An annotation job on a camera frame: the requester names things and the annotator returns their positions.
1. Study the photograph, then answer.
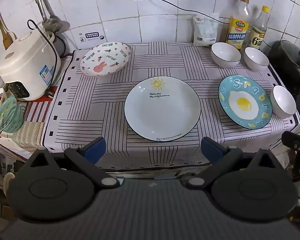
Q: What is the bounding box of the large yellow label bottle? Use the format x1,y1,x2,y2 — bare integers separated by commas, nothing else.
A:
225,0,250,50

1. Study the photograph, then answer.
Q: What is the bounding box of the small yellow cap bottle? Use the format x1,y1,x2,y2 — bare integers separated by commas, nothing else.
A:
247,5,269,50

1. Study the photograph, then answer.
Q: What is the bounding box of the white seasoning bag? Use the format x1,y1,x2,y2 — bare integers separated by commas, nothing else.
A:
192,12,220,47

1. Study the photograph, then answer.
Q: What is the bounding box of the black wok with lid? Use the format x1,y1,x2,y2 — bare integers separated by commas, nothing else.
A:
267,39,300,95

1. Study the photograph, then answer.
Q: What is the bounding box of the white bowl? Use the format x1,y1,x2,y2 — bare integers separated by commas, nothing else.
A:
243,47,270,71
210,42,242,68
270,85,297,118

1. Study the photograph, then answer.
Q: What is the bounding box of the white rice cooker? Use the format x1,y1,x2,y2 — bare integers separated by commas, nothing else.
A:
0,31,62,102

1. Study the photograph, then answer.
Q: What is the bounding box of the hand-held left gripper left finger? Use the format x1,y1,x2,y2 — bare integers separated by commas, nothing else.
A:
22,137,120,188

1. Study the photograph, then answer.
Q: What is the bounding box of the wooden spatula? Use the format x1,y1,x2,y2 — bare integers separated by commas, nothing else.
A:
0,0,17,50

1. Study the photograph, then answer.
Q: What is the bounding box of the red striped cloth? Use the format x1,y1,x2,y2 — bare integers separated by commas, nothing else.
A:
0,85,58,155

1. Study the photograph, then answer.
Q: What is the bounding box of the metal ladle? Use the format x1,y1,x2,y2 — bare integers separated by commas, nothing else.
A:
34,0,63,33

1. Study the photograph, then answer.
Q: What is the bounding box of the striped white tablecloth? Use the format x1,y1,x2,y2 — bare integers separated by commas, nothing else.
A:
44,42,300,173

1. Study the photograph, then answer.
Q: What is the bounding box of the white sun print plate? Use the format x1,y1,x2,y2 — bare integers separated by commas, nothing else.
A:
124,76,202,142

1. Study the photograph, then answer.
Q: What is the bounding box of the beige checkered towel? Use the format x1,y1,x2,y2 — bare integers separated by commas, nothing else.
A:
11,121,46,152

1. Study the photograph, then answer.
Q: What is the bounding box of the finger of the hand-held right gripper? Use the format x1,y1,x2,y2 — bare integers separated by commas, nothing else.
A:
281,131,300,155

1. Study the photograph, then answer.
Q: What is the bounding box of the black rice cooker power cord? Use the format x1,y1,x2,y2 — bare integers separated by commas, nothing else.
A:
27,19,60,100

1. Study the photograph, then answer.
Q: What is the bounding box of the blue fried egg plate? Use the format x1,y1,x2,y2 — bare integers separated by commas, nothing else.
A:
218,75,273,130

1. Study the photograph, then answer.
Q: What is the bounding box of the white wall sticker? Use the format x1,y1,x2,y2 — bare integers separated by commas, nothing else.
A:
79,31,105,46

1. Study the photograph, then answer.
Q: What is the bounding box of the rabbit and carrot print plate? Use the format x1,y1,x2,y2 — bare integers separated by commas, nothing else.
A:
80,42,132,77

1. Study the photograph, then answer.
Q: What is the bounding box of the green plastic colander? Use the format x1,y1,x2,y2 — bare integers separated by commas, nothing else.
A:
0,95,24,133

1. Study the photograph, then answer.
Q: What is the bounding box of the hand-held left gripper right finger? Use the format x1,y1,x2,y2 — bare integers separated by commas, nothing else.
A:
180,137,279,190

